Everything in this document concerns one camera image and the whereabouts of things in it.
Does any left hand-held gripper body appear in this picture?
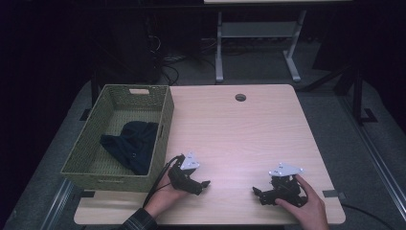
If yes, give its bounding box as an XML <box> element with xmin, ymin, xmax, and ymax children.
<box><xmin>168</xmin><ymin>151</ymin><xmax>203</xmax><ymax>196</ymax></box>

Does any person's left hand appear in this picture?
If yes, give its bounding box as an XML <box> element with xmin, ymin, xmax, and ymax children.
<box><xmin>143</xmin><ymin>172</ymin><xmax>190</xmax><ymax>219</ymax></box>

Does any person's right hand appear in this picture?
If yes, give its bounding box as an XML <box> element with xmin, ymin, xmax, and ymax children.
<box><xmin>275</xmin><ymin>173</ymin><xmax>330</xmax><ymax>230</ymax></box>

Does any black cable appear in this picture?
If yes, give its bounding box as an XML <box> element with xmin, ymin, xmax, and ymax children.
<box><xmin>340</xmin><ymin>202</ymin><xmax>396</xmax><ymax>230</ymax></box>
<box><xmin>142</xmin><ymin>154</ymin><xmax>186</xmax><ymax>208</ymax></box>

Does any dark blue cloth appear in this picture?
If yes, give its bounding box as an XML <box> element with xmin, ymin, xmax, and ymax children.
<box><xmin>99</xmin><ymin>121</ymin><xmax>160</xmax><ymax>176</ymax></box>

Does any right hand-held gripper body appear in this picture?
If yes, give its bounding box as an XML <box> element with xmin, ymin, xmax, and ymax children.
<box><xmin>259</xmin><ymin>163</ymin><xmax>308</xmax><ymax>208</ymax></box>

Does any green woven basket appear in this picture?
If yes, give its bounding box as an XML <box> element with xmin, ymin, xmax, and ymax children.
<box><xmin>60</xmin><ymin>83</ymin><xmax>175</xmax><ymax>194</ymax></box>

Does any grey metal desk frame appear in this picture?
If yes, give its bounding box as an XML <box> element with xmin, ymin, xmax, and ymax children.
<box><xmin>214</xmin><ymin>10</ymin><xmax>308</xmax><ymax>83</ymax></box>

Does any black stand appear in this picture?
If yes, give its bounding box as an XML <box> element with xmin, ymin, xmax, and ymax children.
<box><xmin>300</xmin><ymin>63</ymin><xmax>379</xmax><ymax>127</ymax></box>

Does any tangle of cables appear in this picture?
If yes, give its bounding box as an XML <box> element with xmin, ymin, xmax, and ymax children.
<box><xmin>149</xmin><ymin>32</ymin><xmax>218</xmax><ymax>86</ymax></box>

